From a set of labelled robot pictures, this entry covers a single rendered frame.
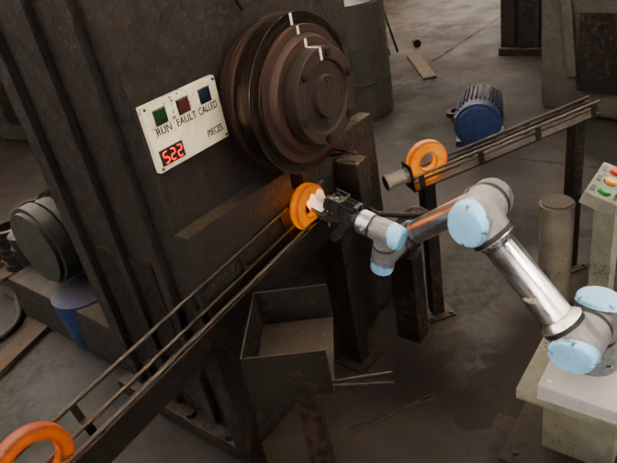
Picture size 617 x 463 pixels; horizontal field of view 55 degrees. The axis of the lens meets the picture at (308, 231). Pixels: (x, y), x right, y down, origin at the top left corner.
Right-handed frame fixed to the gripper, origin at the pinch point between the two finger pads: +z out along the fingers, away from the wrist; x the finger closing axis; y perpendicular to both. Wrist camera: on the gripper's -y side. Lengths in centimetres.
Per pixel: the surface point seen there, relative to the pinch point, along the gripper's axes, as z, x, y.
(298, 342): -29, 43, -9
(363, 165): -4.6, -26.1, 2.8
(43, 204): 120, 27, -42
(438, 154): -21, -52, 1
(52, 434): -4, 100, -6
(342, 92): -3.0, -11.2, 35.3
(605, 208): -79, -59, 0
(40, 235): 110, 38, -47
